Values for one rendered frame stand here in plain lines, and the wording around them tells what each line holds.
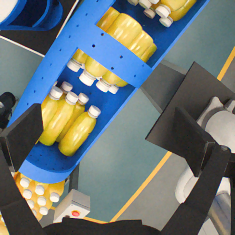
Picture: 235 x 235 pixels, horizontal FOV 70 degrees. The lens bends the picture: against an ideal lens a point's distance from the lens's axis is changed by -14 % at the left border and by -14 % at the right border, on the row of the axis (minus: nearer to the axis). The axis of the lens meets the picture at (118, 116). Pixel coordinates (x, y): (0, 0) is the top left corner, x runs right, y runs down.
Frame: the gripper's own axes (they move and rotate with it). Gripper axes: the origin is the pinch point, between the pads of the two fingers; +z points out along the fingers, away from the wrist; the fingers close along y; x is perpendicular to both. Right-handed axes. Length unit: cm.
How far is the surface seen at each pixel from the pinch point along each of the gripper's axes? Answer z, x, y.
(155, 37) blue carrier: 51, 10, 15
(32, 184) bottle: 44, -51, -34
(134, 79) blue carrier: 31.5, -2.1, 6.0
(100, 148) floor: 153, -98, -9
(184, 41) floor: 157, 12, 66
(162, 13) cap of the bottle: 38.9, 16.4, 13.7
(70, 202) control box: 43, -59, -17
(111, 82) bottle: 37.6, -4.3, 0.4
